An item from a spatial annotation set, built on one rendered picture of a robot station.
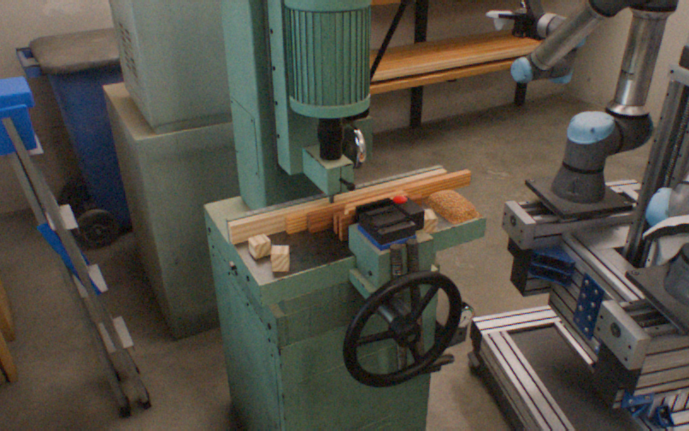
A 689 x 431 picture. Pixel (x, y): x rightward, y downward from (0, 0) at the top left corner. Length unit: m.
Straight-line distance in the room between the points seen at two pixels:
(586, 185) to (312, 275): 0.87
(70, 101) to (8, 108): 1.19
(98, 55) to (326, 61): 1.78
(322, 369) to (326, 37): 0.78
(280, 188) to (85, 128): 1.55
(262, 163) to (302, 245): 0.27
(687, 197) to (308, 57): 0.74
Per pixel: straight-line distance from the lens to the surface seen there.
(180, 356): 2.49
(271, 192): 1.58
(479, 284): 2.81
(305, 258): 1.33
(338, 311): 1.41
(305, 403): 1.55
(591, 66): 5.20
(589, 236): 1.86
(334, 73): 1.23
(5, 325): 2.77
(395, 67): 3.66
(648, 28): 1.81
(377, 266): 1.26
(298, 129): 1.43
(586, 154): 1.79
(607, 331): 1.53
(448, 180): 1.61
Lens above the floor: 1.66
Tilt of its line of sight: 30 degrees down
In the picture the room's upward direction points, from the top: straight up
